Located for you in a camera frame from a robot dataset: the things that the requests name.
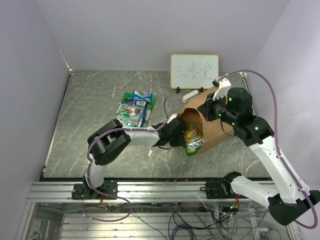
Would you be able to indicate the teal green snack packet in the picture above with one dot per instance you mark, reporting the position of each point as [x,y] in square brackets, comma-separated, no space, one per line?
[128,115]

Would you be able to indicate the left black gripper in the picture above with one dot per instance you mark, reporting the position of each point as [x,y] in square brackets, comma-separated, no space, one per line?
[180,143]

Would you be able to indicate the green yellow snack packet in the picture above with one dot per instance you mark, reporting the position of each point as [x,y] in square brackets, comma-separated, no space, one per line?
[193,140]

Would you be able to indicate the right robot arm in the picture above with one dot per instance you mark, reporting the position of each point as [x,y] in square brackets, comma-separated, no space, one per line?
[290,197]

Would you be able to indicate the brown paper bag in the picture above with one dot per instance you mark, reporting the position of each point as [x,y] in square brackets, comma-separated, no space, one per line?
[211,130]

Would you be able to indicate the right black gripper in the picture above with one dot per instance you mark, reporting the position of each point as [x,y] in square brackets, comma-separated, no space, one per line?
[206,108]

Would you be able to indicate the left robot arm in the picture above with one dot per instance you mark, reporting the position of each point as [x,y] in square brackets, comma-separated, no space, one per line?
[107,143]

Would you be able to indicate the white whiteboard eraser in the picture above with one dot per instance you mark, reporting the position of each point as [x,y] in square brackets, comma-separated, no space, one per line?
[189,96]

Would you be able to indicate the blue Kettle crisps bag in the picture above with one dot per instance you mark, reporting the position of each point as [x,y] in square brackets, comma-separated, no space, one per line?
[142,104]

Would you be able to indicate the green cassava chips bag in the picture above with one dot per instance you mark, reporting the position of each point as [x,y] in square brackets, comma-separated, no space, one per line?
[128,95]

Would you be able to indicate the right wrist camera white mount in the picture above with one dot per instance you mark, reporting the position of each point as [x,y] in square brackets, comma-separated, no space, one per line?
[224,86]

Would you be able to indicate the small blue biscuit packet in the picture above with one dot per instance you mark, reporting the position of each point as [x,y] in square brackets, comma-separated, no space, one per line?
[147,97]

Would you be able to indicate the aluminium rail frame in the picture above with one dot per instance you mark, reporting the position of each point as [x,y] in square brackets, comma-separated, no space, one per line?
[148,209]

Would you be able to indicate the small whiteboard yellow frame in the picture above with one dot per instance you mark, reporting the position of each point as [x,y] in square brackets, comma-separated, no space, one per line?
[190,71]

